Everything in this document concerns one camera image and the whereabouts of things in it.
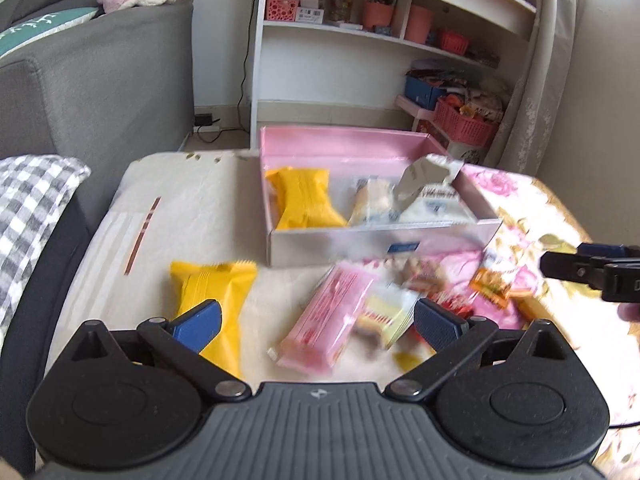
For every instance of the red candy pack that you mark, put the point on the red candy pack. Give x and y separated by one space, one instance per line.
423 276
458 304

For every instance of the pink step stool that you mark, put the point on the pink step stool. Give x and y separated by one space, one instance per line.
423 122

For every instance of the red shelf basket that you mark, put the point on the red shelf basket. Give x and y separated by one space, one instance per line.
453 42

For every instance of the coral cylinder cup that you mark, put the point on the coral cylinder cup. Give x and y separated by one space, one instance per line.
419 24

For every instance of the black power adapter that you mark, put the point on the black power adapter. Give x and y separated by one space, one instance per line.
203 120

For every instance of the purple gloved right hand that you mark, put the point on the purple gloved right hand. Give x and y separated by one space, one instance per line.
629 312

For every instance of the coral pen cup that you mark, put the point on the coral pen cup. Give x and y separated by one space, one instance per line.
376 14

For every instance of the floral curtain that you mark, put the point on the floral curtain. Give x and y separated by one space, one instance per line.
525 132

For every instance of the white snack pack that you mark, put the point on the white snack pack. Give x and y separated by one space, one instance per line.
437 203
431 174

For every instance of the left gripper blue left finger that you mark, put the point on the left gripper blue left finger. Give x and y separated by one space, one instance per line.
198 327

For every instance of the white labelled box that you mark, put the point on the white labelled box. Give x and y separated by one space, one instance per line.
309 16

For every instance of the blue storage box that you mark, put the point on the blue storage box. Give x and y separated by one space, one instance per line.
422 92

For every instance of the clear bread snack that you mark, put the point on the clear bread snack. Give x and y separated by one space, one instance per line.
374 203

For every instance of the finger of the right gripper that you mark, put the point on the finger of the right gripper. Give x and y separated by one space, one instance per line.
602 250
579 269

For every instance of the pale yellow cake pack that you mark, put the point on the pale yellow cake pack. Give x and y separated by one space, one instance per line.
387 313

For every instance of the grey sofa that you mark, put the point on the grey sofa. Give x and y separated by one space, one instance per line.
106 92

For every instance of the yellow snack pack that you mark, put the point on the yellow snack pack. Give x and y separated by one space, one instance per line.
229 284
303 200

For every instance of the pink snack box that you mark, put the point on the pink snack box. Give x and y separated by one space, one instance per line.
345 193

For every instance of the floral tablecloth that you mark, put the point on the floral tablecloth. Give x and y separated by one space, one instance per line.
527 392

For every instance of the yellow snack pack in box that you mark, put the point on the yellow snack pack in box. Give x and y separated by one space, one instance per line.
303 200

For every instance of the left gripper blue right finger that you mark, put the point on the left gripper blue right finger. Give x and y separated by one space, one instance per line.
436 325

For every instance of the pink wafer pack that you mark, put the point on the pink wafer pack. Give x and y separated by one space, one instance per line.
319 336

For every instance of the white bookshelf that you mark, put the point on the white bookshelf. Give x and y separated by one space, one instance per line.
330 75

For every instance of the orange jam biscuit pack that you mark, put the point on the orange jam biscuit pack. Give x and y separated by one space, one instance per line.
503 273

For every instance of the pink plastic basket floor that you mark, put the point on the pink plastic basket floor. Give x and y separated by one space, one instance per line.
463 129

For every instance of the checkered grey pillow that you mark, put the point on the checkered grey pillow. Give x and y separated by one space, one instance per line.
35 190

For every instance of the small pink shelf basket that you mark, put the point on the small pink shelf basket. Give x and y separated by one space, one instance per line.
281 10

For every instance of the teal cushion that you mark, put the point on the teal cushion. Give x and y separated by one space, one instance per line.
20 35

